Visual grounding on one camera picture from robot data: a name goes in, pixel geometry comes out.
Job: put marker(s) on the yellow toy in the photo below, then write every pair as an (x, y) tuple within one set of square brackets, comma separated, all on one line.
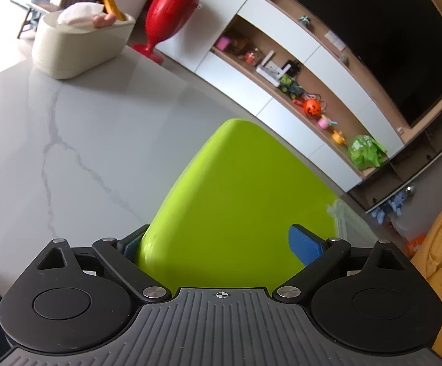
[(339, 136)]

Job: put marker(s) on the orange pumpkin toy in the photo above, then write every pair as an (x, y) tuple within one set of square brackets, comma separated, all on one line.
[(312, 108)]

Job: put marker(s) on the clear plastic food container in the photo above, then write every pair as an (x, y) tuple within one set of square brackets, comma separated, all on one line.
[(339, 215)]

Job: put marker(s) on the black television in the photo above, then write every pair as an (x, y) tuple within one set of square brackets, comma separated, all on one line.
[(377, 38)]

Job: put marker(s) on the white wall socket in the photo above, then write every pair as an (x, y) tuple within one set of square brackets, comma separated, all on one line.
[(335, 40)]

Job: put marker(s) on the green plastic bag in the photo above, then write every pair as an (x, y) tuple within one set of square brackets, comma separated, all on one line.
[(365, 152)]

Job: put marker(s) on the white router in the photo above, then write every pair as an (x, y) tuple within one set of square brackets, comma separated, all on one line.
[(270, 70)]

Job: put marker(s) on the red goblet floor vase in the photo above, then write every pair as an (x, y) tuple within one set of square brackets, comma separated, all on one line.
[(167, 11)]

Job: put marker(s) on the orange plastic tool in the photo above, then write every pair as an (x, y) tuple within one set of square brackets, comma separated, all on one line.
[(110, 0)]

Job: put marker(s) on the cream tissue box holder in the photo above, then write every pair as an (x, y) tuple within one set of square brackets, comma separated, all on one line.
[(76, 49)]

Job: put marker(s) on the pink toy cup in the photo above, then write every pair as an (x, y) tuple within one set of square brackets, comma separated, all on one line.
[(325, 122)]

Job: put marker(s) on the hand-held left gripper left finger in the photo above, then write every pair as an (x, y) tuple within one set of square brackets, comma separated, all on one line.
[(131, 246)]

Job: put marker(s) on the blue plush toy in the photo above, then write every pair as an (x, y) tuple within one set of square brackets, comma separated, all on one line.
[(388, 207)]

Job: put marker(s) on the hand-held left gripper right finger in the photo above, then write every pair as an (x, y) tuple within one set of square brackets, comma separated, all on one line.
[(305, 244)]

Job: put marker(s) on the small pink cup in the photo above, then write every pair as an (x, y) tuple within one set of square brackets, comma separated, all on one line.
[(224, 43)]

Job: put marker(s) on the green toy truck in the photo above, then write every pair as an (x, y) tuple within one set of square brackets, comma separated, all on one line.
[(291, 85)]

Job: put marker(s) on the white wooden wall cabinet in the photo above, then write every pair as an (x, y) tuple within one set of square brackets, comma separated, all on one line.
[(301, 64)]

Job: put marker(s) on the lime green plastic tray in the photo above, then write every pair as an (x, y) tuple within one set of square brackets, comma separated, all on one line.
[(236, 198)]

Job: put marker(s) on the white marble desktop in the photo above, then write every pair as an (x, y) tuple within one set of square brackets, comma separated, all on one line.
[(72, 141)]

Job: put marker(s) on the clear snack jar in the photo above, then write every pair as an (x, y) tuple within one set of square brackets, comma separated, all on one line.
[(252, 56)]

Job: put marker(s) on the grey stool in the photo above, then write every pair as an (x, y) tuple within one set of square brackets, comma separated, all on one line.
[(32, 13)]

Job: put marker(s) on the white tissue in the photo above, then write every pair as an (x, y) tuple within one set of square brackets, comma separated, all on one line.
[(80, 11)]

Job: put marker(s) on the small grey figurine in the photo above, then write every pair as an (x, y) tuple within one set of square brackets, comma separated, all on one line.
[(305, 21)]

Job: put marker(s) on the pink rubber toy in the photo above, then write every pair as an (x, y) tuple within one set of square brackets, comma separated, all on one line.
[(104, 20)]

